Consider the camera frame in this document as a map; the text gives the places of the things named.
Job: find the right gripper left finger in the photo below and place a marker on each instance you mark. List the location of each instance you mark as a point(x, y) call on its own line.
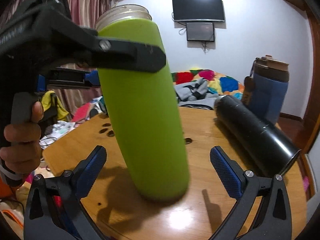
point(54, 209)

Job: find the black thermos lying down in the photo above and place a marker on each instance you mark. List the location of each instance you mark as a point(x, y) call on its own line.
point(270, 149)

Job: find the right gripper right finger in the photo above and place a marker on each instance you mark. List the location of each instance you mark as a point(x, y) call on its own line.
point(273, 218)

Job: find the black wall television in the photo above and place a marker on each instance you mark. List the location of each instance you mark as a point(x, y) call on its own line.
point(198, 10)

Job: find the blue bottle with brown lid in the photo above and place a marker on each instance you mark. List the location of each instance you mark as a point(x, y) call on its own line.
point(266, 87)

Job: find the green bottle with clear neck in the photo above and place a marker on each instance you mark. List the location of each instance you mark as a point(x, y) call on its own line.
point(144, 115)

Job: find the grey black striped garment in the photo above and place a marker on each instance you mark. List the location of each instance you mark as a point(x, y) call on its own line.
point(195, 94)

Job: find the pink striped curtain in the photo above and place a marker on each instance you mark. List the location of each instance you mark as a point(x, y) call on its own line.
point(84, 13)

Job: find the small framed wall screen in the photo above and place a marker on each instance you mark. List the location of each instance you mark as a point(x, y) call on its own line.
point(200, 31)

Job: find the person's left hand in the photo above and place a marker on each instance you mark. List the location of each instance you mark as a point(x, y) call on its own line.
point(24, 155)

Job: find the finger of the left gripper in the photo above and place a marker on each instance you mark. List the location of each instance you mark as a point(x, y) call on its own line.
point(114, 53)
point(72, 78)

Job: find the orange jacket sleeve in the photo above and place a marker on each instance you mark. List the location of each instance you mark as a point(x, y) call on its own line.
point(9, 192)

